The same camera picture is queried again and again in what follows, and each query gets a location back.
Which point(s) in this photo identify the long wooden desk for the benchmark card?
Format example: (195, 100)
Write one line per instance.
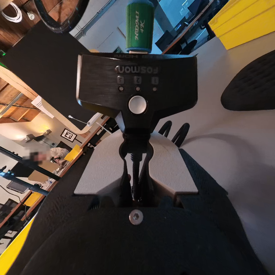
(94, 131)

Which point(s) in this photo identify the white ceiling spotlight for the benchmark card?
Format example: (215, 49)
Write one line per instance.
(31, 16)

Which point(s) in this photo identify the white paper sign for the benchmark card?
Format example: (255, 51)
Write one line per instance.
(43, 106)

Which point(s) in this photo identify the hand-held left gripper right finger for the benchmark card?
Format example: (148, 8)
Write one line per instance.
(171, 171)

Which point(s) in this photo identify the black sign phone icon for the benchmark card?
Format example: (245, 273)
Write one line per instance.
(117, 50)

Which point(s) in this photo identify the blue metal pole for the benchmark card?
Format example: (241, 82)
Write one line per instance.
(25, 184)

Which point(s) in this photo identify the black quilted mat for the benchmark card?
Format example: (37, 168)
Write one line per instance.
(253, 86)

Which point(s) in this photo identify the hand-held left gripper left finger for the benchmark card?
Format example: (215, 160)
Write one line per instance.
(101, 171)

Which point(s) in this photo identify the small black white marker sign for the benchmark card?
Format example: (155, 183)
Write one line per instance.
(68, 135)

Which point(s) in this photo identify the wooden office desk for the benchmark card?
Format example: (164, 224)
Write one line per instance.
(184, 30)

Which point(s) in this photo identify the black HDMI switch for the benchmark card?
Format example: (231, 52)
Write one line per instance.
(98, 86)

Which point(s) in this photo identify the small yellow box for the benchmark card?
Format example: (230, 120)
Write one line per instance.
(33, 198)
(72, 153)

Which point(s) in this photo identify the black panel wooden edge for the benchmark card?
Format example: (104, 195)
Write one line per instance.
(43, 64)

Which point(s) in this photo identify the grey wall lamp fixture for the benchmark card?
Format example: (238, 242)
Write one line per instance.
(36, 136)

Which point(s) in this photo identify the bright green object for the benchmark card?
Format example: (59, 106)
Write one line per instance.
(2, 53)

